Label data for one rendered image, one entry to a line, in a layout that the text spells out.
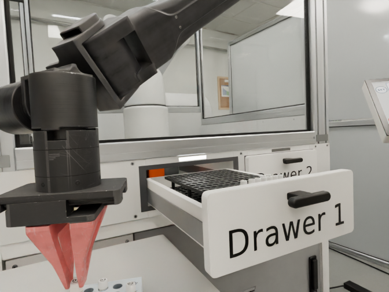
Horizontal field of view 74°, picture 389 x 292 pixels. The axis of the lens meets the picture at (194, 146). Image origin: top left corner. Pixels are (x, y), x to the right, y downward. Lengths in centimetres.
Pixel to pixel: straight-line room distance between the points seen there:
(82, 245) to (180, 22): 25
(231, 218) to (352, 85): 202
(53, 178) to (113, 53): 13
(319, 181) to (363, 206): 188
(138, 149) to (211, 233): 35
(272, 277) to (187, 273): 52
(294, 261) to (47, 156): 90
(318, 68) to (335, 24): 145
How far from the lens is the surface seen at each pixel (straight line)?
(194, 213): 41
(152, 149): 65
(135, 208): 65
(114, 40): 29
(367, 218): 234
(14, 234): 65
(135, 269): 53
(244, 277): 90
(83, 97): 25
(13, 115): 30
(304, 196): 38
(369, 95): 131
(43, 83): 26
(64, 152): 25
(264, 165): 80
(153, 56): 31
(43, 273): 59
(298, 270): 105
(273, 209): 39
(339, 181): 50
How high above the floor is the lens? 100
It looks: 3 degrees down
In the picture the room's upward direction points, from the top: 3 degrees counter-clockwise
